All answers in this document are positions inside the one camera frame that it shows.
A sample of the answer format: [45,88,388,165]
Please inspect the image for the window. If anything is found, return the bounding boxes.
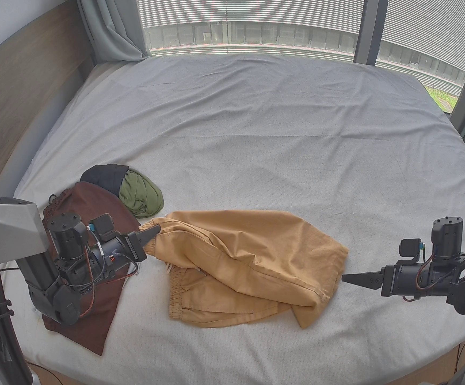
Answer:
[130,0,465,116]

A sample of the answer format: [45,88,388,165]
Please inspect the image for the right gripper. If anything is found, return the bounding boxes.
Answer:
[380,263,452,298]

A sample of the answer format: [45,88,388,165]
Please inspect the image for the brown shorts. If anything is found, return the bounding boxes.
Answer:
[42,181,147,357]

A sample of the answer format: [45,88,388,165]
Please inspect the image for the bed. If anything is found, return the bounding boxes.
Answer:
[0,0,465,385]

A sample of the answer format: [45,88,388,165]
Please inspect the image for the tan shorts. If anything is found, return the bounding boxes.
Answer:
[141,210,350,329]

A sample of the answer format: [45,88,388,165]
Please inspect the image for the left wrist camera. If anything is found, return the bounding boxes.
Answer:
[89,214,117,241]

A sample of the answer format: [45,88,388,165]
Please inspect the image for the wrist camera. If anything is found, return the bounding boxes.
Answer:
[89,214,117,241]
[399,238,425,267]

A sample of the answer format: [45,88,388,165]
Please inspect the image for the black garment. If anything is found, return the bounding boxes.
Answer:
[81,164,131,197]

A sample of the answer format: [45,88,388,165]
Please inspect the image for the green garment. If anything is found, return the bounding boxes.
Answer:
[118,168,165,220]

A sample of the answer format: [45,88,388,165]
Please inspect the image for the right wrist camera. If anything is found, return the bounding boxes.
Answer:
[399,238,425,267]

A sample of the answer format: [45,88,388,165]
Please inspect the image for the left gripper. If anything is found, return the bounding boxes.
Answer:
[89,231,148,274]

